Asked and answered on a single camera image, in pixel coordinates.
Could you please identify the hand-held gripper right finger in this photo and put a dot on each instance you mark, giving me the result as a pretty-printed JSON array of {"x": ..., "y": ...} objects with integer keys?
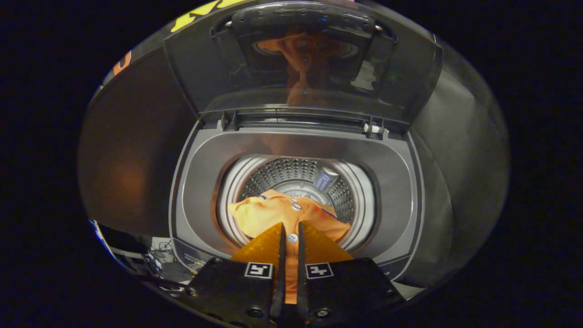
[{"x": 346, "y": 291}]

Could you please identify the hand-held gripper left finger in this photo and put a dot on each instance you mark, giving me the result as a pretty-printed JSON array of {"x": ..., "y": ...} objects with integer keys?
[{"x": 237, "y": 291}]

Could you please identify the orange polo shirt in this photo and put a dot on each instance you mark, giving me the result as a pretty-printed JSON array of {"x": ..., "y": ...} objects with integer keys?
[{"x": 268, "y": 212}]

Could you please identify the dark transparent washing machine lid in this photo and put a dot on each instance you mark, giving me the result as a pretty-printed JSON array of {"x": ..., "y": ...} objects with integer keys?
[{"x": 205, "y": 68}]

